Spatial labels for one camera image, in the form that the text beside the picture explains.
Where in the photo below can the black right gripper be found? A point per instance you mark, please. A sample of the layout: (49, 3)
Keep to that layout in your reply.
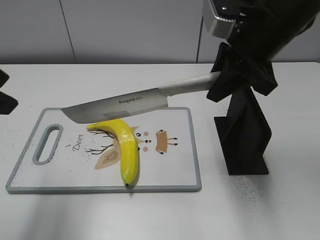
(266, 27)

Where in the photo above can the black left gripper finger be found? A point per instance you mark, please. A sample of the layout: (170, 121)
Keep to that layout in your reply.
(4, 77)
(7, 104)

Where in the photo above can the white-handled kitchen knife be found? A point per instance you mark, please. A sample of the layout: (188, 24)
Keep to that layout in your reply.
(139, 102)

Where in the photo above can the yellow plastic banana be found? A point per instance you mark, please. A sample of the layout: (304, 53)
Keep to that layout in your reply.
(129, 161)

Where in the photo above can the black knife stand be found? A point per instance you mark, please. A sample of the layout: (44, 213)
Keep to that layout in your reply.
(244, 134)

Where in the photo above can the white grey-rimmed cutting board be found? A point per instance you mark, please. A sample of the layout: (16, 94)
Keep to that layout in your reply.
(63, 157)

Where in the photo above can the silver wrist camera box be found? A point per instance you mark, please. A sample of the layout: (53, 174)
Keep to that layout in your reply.
(221, 16)

